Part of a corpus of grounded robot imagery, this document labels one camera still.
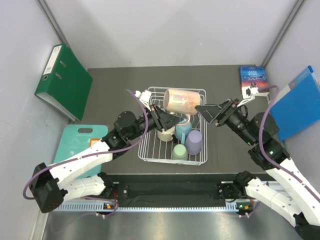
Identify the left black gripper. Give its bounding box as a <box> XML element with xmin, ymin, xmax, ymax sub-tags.
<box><xmin>127</xmin><ymin>104</ymin><xmax>184</xmax><ymax>141</ymax></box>

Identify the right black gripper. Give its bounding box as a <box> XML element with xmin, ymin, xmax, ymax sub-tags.
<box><xmin>194</xmin><ymin>98</ymin><xmax>256</xmax><ymax>145</ymax></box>

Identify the cream ceramic mug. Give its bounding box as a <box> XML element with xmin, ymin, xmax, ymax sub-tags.
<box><xmin>157</xmin><ymin>126</ymin><xmax>176</xmax><ymax>142</ymax></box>

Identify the clear pink glass mug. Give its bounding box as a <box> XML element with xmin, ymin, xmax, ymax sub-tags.
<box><xmin>163</xmin><ymin>88</ymin><xmax>201</xmax><ymax>126</ymax></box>

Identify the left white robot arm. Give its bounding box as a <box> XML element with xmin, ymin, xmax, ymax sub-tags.
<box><xmin>22</xmin><ymin>105</ymin><xmax>183</xmax><ymax>213</ymax></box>

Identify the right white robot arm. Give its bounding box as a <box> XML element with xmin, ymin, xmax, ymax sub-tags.
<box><xmin>195</xmin><ymin>99</ymin><xmax>320</xmax><ymax>240</ymax></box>

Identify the light blue mug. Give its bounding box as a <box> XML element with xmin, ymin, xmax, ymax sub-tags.
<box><xmin>174</xmin><ymin>118</ymin><xmax>192</xmax><ymax>145</ymax></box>

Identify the green cup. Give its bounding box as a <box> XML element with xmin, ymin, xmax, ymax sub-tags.
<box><xmin>172</xmin><ymin>144</ymin><xmax>188</xmax><ymax>161</ymax></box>

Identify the purple cup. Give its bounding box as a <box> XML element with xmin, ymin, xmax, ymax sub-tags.
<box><xmin>185</xmin><ymin>130</ymin><xmax>203</xmax><ymax>155</ymax></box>

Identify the Jane Eyre paperback book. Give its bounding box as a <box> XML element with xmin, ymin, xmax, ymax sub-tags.
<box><xmin>238</xmin><ymin>65</ymin><xmax>269</xmax><ymax>99</ymax></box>

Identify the blue plastic folder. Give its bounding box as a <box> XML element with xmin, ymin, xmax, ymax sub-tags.
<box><xmin>270</xmin><ymin>65</ymin><xmax>320</xmax><ymax>141</ymax></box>

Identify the teal cutting board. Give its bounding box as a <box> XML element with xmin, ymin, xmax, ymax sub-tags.
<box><xmin>53</xmin><ymin>124</ymin><xmax>108</xmax><ymax>164</ymax></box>

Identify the green lever arch binder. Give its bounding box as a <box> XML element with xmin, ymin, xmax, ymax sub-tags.
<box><xmin>34</xmin><ymin>43</ymin><xmax>93</xmax><ymax>122</ymax></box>

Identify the white wire dish rack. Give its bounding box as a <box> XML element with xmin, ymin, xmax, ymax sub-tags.
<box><xmin>137</xmin><ymin>86</ymin><xmax>208</xmax><ymax>166</ymax></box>

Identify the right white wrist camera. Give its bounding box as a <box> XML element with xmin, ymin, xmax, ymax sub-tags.
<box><xmin>237</xmin><ymin>85</ymin><xmax>259</xmax><ymax>107</ymax></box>

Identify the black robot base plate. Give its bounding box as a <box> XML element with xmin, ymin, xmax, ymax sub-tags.
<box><xmin>98</xmin><ymin>173</ymin><xmax>249</xmax><ymax>207</ymax></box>

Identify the grey slotted cable duct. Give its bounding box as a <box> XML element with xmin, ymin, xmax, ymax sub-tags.
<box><xmin>54</xmin><ymin>201</ymin><xmax>253</xmax><ymax>213</ymax></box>

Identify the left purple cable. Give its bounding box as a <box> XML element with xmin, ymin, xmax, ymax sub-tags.
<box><xmin>22</xmin><ymin>89</ymin><xmax>151</xmax><ymax>221</ymax></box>

